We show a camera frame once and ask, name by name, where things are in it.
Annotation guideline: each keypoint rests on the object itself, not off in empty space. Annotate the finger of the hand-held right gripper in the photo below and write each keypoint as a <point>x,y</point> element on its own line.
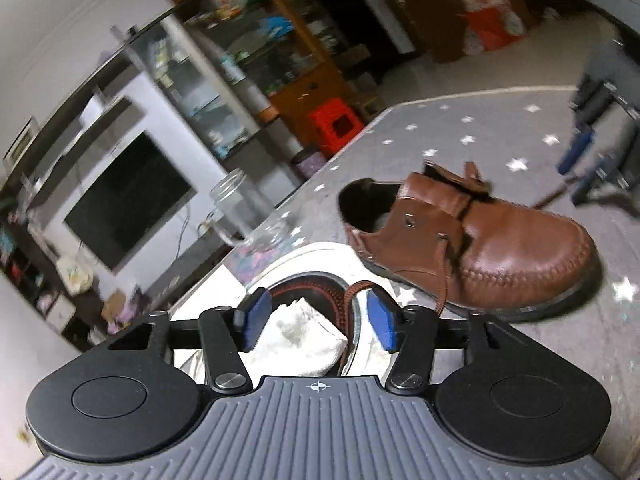
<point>590,182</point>
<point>575,152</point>

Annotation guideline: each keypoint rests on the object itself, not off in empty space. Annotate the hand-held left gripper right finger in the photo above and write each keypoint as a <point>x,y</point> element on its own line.
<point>382,322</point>

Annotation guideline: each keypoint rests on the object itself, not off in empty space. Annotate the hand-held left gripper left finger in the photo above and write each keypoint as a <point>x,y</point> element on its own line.
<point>257,317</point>

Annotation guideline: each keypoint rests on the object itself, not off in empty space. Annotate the brown leather shoe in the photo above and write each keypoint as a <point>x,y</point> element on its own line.
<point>500,250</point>

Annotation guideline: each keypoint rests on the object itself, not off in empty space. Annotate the grey terry towel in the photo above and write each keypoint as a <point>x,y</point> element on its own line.
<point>295,340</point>

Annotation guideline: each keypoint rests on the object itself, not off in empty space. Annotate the round black induction cooktop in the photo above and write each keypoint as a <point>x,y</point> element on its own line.
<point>310,285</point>

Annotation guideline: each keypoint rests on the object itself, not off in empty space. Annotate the clear glass mug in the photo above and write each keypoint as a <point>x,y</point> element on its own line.
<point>240,210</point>

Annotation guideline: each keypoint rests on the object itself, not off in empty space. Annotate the orange plastic bucket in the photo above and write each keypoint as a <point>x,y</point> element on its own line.
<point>487,30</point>

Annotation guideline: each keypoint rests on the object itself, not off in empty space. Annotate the cardboard box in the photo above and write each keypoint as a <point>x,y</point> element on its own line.
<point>114,306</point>

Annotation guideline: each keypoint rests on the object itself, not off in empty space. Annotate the purple waste bin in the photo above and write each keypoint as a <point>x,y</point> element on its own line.
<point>310,165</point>

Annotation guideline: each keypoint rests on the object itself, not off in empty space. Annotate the black television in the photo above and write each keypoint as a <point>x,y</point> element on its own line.
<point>130,200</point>

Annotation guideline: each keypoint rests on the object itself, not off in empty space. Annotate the beige canvas tote bag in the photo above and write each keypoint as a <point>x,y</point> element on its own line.
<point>75,275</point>

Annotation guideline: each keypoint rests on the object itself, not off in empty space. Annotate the red plastic stool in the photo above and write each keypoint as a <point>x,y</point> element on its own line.
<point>325,125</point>

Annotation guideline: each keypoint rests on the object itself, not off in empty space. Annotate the white glass shelf cabinet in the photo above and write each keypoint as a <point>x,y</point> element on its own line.
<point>200,100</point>

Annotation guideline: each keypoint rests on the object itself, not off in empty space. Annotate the wooden glass display cabinet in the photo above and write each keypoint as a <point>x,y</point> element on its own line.
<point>305,90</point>

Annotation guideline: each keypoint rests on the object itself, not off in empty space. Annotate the dark wooden shelf unit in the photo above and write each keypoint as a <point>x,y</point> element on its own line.
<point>20,260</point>

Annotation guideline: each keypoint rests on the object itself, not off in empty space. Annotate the dark wall shelf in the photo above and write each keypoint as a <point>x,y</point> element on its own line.
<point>110,120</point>

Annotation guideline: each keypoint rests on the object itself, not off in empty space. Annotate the framed wall picture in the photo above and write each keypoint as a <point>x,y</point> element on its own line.
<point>20,140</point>

